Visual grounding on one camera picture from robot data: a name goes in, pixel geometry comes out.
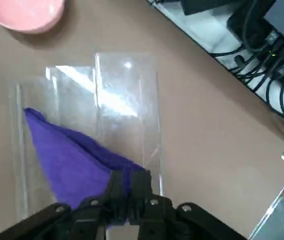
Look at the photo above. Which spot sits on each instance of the pink bowl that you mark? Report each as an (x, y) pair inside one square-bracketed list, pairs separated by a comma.
[(24, 12)]

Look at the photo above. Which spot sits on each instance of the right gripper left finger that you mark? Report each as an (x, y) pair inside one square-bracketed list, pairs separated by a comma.
[(86, 220)]

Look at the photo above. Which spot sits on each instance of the large black power adapter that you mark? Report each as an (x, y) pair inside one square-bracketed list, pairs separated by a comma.
[(251, 27)]

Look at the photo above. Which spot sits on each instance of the purple towel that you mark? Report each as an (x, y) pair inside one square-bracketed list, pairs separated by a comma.
[(69, 155)]

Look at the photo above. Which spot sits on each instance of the black usb hub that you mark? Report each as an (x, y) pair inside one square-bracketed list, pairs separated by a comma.
[(281, 55)]

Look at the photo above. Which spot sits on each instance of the clear acrylic stepped rack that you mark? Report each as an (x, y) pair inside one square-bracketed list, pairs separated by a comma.
[(121, 87)]

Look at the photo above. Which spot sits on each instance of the aluminium frame post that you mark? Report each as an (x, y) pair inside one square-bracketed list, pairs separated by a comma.
[(281, 220)]

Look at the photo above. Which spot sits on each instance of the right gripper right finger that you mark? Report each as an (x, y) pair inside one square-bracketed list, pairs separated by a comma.
[(161, 220)]

